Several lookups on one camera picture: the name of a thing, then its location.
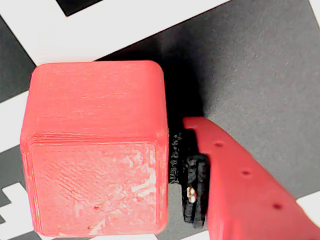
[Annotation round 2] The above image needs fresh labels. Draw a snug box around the black white marker mat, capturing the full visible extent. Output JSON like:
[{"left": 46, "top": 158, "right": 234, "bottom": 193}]
[{"left": 0, "top": 0, "right": 320, "bottom": 240}]

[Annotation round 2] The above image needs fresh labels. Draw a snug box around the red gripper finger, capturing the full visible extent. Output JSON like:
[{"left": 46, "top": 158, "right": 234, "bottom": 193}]
[{"left": 169, "top": 116, "right": 320, "bottom": 240}]

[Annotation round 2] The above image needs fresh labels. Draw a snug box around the red cube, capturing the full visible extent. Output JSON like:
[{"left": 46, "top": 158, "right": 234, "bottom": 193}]
[{"left": 19, "top": 60, "right": 169, "bottom": 238}]

